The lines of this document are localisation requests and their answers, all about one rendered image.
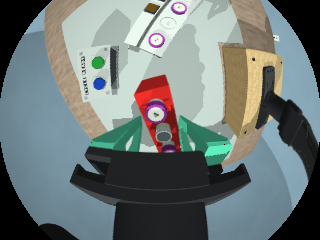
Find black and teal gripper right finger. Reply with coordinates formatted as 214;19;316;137
178;115;232;166

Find pale grey flat mat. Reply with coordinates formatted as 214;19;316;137
62;0;243;160

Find red tube rack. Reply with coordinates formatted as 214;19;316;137
134;74;181;152

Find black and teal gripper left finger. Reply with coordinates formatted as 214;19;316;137
89;116;142;152

